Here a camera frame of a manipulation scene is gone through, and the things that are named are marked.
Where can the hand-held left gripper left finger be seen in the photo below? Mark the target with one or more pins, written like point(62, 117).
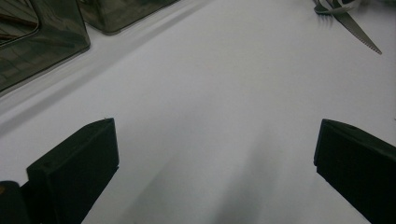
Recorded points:
point(74, 168)

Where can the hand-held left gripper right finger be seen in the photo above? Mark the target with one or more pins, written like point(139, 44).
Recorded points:
point(358, 168)

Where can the smoky transparent plastic bin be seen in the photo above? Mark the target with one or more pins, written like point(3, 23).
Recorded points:
point(118, 15)
point(62, 37)

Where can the metal knife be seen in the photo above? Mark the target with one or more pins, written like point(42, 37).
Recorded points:
point(355, 29)

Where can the metal fork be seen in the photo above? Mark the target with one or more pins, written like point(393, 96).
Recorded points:
point(323, 11)

